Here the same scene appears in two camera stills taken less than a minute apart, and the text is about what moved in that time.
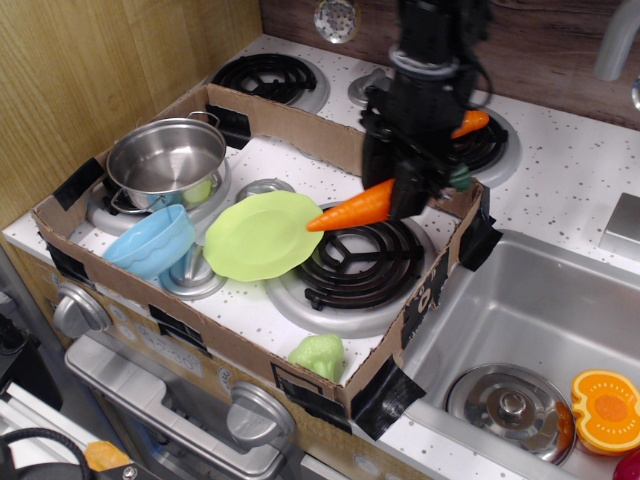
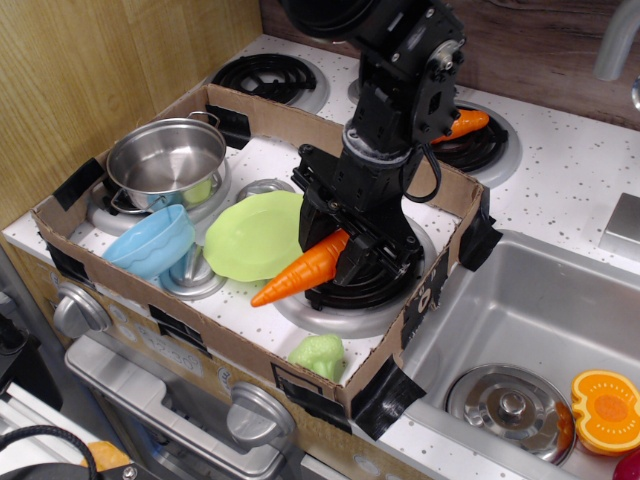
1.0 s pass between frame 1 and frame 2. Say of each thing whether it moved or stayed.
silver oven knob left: stayed
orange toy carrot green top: moved
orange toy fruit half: stayed
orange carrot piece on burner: stayed
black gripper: moved
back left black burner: stayed
